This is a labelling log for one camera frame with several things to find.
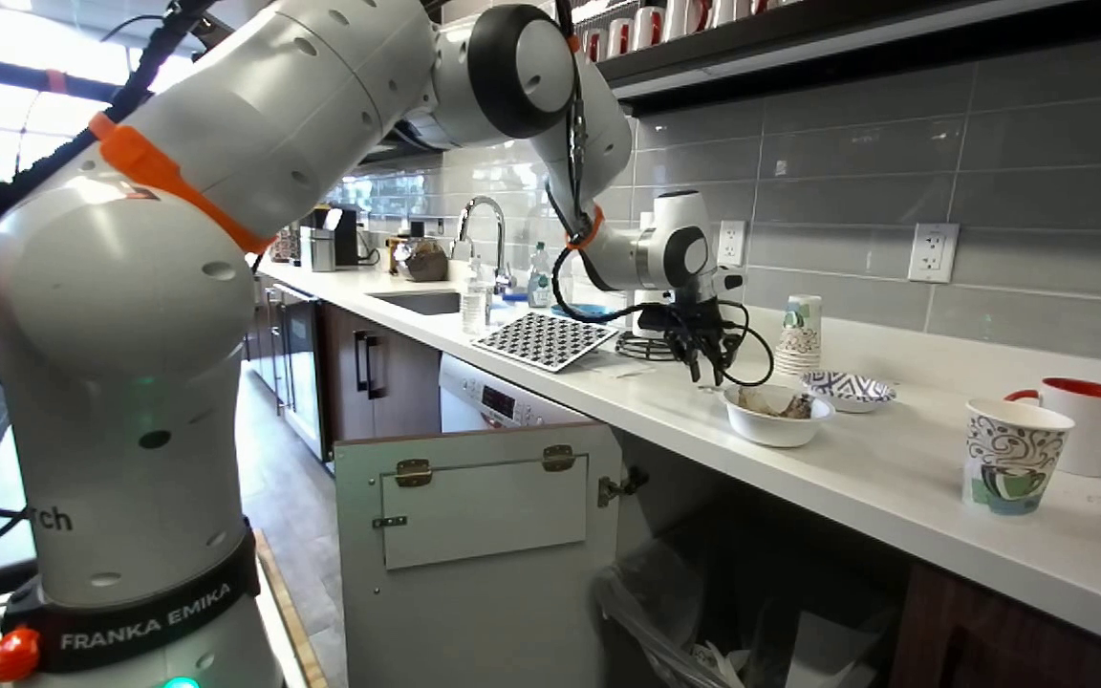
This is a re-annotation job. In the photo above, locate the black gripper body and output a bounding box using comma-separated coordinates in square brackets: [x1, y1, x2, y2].
[650, 289, 738, 359]

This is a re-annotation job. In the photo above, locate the black paper towel holder base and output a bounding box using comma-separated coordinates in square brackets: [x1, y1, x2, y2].
[615, 331, 679, 362]

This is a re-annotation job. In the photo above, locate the coffee maker appliance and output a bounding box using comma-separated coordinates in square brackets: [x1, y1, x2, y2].
[301, 201, 360, 270]

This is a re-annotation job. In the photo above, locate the clear soap bottle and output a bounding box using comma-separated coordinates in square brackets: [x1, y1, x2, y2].
[458, 256, 492, 335]

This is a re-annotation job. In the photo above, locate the dark wall shelf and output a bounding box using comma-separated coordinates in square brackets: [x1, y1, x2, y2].
[602, 0, 1101, 116]

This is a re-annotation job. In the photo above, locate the chrome sink faucet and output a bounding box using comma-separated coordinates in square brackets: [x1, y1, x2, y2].
[457, 194, 508, 275]

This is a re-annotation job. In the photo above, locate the dark wooden cabinet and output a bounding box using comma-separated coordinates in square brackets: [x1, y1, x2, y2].
[320, 306, 440, 449]

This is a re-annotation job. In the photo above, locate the grey trash bin with bag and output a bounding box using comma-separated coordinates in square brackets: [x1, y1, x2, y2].
[594, 507, 904, 688]

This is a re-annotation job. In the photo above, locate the white bowl with food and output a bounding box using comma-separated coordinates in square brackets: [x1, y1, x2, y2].
[718, 385, 821, 451]

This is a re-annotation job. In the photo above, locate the patterned small dish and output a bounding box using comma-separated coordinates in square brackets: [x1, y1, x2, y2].
[802, 371, 895, 415]

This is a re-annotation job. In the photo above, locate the white light switch plate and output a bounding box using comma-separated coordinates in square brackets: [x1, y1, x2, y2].
[715, 223, 747, 268]

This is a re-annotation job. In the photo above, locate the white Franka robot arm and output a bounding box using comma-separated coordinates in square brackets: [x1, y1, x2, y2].
[0, 0, 736, 688]

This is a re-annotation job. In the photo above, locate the kitchen sink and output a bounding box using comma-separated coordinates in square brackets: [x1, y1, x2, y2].
[370, 289, 463, 317]

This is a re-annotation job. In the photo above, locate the checkered drying mat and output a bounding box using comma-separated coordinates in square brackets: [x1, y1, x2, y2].
[475, 308, 614, 375]

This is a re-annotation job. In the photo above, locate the white mug red interior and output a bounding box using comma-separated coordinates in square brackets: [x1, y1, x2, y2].
[1012, 377, 1101, 479]

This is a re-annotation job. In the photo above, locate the white open cabinet door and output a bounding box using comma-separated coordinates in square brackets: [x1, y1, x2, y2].
[338, 426, 624, 688]

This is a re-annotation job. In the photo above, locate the white wall outlet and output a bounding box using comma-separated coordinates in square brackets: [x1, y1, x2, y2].
[905, 223, 961, 284]

